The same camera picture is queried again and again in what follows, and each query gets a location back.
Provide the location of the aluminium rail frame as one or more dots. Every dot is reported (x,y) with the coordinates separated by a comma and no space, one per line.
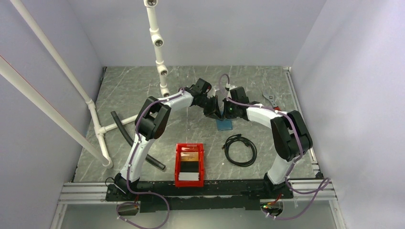
(98,193)

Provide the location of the gold card in bin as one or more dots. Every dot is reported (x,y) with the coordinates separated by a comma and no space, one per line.
(189,156)

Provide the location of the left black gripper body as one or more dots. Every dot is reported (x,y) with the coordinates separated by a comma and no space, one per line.
(209,105)

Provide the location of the red handled adjustable wrench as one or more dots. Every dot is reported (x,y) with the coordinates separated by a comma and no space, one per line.
(271,99)

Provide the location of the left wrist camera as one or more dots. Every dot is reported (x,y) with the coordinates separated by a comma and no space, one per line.
(213,91)

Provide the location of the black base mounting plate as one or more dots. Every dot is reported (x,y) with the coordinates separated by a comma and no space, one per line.
(247,194)

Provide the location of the red plastic bin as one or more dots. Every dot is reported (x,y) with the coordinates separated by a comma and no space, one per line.
(196,166)

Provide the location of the white card stack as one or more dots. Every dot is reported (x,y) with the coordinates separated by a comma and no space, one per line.
(189,176)

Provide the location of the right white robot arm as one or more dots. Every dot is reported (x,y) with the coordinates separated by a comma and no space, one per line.
(289,131)

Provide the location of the blue card holder wallet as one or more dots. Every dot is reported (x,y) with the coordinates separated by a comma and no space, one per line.
(224,125)

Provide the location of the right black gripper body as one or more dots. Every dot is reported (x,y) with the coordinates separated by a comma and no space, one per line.
(229,109)

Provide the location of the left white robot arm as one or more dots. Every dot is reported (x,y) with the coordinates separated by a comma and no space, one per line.
(151,123)

